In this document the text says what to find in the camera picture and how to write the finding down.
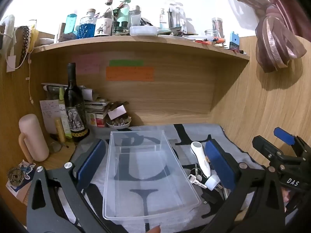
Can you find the stack of books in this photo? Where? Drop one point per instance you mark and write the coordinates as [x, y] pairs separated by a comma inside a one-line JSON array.
[[97, 111]]

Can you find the yellow tube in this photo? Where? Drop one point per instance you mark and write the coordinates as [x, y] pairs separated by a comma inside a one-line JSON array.
[[59, 131]]

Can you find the black lace ribbon roll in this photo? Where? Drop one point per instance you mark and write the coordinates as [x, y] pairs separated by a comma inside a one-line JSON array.
[[24, 41]]

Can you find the bowl of small stones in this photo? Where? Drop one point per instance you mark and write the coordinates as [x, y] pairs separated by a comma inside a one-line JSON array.
[[119, 124]]

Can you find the white hanging tag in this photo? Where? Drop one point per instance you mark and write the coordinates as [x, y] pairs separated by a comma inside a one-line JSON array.
[[11, 63]]

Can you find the white handheld device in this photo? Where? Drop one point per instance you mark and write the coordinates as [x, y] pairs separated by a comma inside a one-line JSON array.
[[200, 155]]

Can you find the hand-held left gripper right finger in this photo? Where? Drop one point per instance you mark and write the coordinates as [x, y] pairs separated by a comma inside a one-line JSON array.
[[220, 165]]

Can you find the white cloth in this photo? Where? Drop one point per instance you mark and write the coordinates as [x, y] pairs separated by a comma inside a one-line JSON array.
[[8, 29]]

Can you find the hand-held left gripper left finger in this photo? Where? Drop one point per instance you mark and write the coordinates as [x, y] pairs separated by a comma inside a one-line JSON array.
[[91, 165]]

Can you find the white note paper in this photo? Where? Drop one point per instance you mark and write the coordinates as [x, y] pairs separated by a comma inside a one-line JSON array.
[[47, 114]]

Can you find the pink sticky note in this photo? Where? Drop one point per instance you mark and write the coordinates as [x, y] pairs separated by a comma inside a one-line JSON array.
[[85, 63]]

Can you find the bunch of keys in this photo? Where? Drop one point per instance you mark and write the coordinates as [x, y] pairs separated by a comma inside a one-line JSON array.
[[194, 179]]

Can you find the white-labelled glass bottle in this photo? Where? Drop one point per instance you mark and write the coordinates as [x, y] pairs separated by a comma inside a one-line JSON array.
[[103, 26]]

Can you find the clear plastic jar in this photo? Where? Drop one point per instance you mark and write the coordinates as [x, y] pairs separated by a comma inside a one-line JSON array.
[[172, 14]]

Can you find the grey printed blanket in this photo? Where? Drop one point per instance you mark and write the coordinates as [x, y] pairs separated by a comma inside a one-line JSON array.
[[199, 132]]

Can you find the tall glass jar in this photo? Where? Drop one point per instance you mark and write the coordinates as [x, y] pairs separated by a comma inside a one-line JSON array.
[[217, 26]]

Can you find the teal bottle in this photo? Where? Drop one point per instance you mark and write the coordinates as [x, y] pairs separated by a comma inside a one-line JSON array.
[[124, 14]]

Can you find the white plastic box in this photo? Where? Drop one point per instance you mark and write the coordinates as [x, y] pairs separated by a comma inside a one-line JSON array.
[[143, 30]]

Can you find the small glass jar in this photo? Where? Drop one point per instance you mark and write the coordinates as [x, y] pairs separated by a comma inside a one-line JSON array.
[[210, 33]]

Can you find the person's right hand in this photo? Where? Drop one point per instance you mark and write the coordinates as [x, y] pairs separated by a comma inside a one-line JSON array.
[[286, 194]]

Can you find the blue plastic bottle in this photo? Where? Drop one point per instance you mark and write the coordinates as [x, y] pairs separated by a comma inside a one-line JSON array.
[[71, 24]]

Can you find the sticker card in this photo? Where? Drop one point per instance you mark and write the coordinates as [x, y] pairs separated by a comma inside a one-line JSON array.
[[26, 168]]

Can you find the white plug adapter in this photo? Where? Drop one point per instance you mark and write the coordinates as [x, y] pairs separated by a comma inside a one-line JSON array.
[[212, 182]]

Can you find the glass bottle with blue beads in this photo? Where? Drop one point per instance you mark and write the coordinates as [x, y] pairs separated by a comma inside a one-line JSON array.
[[87, 26]]

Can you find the black plug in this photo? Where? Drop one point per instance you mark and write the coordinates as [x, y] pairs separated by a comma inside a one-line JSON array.
[[210, 196]]

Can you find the white card box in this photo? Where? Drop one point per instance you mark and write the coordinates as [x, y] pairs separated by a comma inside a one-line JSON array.
[[116, 112]]

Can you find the dark wine bottle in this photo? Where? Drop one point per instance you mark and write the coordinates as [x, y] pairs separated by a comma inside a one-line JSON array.
[[73, 97]]

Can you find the pink curtain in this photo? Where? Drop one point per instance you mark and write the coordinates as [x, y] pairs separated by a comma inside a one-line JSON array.
[[272, 29]]

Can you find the clear plastic container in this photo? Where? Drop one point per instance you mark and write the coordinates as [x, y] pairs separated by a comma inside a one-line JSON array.
[[145, 170]]

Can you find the wooden shelf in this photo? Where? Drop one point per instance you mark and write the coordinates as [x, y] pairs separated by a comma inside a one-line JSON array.
[[145, 43]]

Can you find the orange sticky note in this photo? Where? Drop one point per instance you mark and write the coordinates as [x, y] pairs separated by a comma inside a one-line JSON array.
[[130, 74]]

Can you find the cardboard tube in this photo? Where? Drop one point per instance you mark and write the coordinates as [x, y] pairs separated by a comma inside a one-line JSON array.
[[61, 31]]

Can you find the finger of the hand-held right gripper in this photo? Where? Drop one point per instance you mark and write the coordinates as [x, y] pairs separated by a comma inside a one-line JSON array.
[[264, 145], [283, 136]]

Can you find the blue block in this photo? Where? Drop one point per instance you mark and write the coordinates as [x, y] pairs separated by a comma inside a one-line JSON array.
[[234, 41]]

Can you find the green sticky note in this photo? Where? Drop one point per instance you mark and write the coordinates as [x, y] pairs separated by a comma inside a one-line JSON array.
[[126, 63]]

